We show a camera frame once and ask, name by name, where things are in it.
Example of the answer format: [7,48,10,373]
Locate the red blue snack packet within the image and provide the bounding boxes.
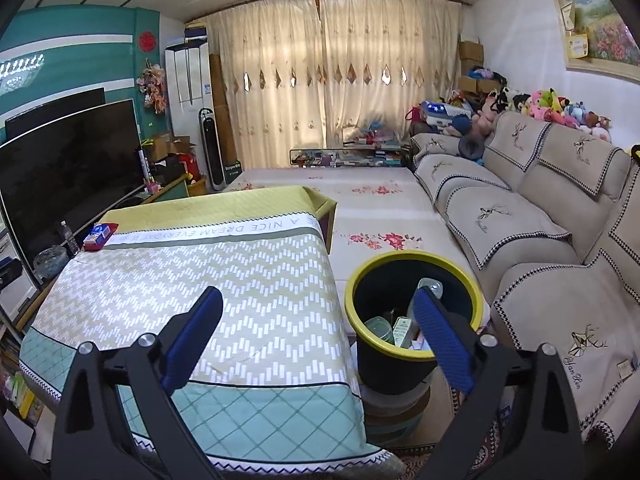
[82,222,118,252]

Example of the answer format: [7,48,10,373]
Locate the cream curtains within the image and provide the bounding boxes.
[202,0,464,169]

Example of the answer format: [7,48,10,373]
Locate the framed landscape painting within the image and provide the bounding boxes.
[554,0,639,82]

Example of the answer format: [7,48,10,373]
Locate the large black television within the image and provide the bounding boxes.
[1,100,143,264]

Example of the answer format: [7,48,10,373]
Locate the black tower fan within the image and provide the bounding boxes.
[198,107,226,192]

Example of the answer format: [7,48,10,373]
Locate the beige sofa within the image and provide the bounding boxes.
[412,112,639,451]

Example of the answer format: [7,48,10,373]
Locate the clear water bottle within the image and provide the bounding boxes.
[61,220,80,256]

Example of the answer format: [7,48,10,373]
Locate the green grey drink carton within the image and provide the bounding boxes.
[393,316,419,349]

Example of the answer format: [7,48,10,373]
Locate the pile of plush toys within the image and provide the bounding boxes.
[442,87,611,142]

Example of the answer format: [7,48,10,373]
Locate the glass ashtray bowl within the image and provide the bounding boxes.
[34,245,70,280]

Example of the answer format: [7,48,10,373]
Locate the floral floor mat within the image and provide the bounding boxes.
[230,168,472,283]

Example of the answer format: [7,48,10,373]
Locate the green white plastic bottle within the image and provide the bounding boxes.
[364,316,395,344]

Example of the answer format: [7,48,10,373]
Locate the yellow rimmed trash bin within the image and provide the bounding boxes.
[345,250,484,396]

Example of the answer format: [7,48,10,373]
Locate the tv cabinet with drawers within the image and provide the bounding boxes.
[16,174,189,332]

